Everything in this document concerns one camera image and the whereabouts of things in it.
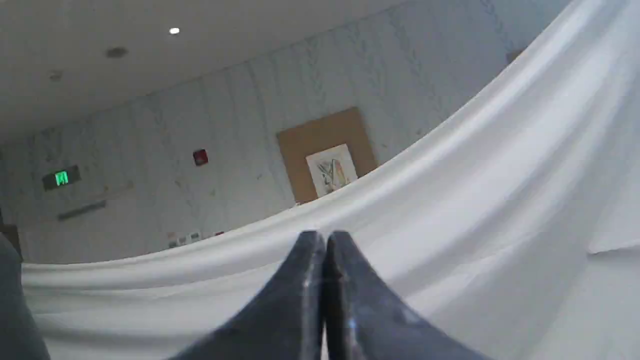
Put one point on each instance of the green exit sign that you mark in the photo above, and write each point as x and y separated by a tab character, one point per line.
61	178

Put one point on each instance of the white backdrop cloth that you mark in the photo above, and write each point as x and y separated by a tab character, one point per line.
513	226

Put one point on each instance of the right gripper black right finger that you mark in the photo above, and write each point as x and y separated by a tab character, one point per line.
366	320

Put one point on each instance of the brown cork board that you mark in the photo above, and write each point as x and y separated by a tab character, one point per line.
297	143

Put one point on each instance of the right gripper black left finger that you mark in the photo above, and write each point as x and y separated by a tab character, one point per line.
284	321

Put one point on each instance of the white paper drawing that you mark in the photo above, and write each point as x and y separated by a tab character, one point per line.
331	169

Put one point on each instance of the red fire alarm box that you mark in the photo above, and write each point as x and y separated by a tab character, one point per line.
200	157

